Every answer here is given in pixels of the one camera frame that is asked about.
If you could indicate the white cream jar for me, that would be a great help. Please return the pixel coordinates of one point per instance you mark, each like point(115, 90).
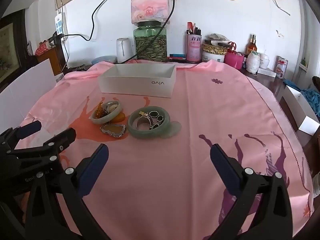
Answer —
point(264, 61)

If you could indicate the green glass jar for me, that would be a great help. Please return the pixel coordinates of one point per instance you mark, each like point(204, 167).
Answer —
point(150, 47)

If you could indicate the white power strip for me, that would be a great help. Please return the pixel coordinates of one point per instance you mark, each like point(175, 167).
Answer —
point(59, 25)

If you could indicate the yellow patterned tin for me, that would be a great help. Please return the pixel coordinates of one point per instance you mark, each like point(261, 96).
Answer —
point(215, 50)

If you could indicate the white board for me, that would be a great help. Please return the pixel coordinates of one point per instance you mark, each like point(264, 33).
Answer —
point(25, 85)

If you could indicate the flat white packet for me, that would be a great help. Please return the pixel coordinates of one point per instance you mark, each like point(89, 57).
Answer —
point(267, 72)

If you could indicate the pink printed cloth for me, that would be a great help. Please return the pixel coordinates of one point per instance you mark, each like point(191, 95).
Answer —
point(175, 180)

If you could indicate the pink pen holder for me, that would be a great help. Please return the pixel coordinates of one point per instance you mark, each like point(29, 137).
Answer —
point(193, 50)

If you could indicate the red plastic comb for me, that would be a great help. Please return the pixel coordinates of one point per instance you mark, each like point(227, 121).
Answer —
point(190, 27)

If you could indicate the blue cloth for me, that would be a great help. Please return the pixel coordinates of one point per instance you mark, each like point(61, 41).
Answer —
point(312, 100)

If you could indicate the brown wooden box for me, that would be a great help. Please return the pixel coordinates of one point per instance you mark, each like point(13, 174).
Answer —
point(51, 60)

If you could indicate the white plastic tub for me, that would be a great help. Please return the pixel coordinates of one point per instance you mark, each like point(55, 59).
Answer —
point(212, 57)

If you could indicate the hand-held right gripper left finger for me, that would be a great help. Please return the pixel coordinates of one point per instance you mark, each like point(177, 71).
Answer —
point(93, 167)

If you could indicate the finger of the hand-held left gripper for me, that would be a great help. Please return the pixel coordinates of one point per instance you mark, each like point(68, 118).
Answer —
point(31, 127)
point(63, 135)

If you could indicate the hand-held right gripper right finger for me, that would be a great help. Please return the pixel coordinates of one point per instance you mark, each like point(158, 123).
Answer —
point(225, 172)

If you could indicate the black power adapter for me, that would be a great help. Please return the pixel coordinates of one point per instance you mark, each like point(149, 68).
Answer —
point(56, 38)

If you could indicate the orange amber bead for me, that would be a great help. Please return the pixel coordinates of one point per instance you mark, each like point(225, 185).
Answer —
point(119, 117)

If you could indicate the red labelled can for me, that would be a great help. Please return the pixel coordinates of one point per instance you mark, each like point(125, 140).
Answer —
point(281, 67)

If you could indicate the pale jade bangle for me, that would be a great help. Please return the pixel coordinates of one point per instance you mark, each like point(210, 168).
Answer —
point(101, 121)

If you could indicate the white cardboard box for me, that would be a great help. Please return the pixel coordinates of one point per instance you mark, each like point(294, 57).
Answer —
point(135, 85)

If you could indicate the bunch of black pens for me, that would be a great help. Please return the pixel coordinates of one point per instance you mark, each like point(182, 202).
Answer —
point(198, 31)

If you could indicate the white mesh bag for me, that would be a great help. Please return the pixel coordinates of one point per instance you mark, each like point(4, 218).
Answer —
point(253, 62)

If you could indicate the white mug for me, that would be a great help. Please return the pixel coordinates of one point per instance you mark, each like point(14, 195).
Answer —
point(123, 50)

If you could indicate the blue plastic container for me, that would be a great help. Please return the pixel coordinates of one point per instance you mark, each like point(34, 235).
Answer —
point(103, 60)

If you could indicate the red patterned cloth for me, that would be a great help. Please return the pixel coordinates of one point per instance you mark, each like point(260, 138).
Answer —
point(43, 47)

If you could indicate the brown glass bottle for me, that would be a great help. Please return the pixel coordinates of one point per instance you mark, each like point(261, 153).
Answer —
point(251, 47)

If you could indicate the framed picture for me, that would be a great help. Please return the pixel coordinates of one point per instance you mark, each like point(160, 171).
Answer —
point(7, 52)

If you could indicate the pale jade pendant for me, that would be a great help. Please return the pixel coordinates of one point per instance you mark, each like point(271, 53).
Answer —
point(176, 127)

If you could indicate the pink tissue pack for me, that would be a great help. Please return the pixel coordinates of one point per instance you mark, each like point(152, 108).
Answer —
point(150, 2)

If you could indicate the small white box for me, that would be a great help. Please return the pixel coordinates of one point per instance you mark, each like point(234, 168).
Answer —
point(58, 77)

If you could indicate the amber pendant with silver frame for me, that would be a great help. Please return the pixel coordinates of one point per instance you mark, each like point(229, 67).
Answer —
point(113, 129)

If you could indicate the red scissors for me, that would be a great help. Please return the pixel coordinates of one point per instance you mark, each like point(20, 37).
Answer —
point(233, 45)

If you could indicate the white carton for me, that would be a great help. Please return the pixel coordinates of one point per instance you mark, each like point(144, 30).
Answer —
point(297, 107)

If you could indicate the gold amber charm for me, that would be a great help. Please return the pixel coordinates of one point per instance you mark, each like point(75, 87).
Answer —
point(99, 110)

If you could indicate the green jade bangle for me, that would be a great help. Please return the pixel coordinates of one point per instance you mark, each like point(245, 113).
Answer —
point(140, 133)

